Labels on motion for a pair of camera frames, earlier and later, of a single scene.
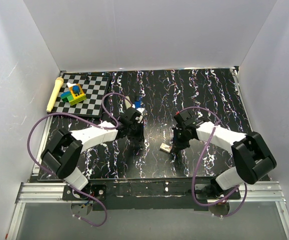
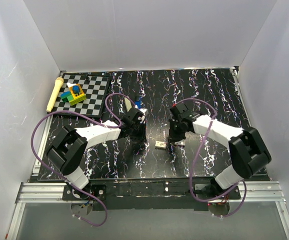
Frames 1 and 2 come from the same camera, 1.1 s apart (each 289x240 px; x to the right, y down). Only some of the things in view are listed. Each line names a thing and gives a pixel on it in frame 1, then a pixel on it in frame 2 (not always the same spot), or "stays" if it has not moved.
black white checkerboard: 95,85 stays
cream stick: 127,103 stays
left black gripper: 140,137 stays
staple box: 165,148 → 160,144
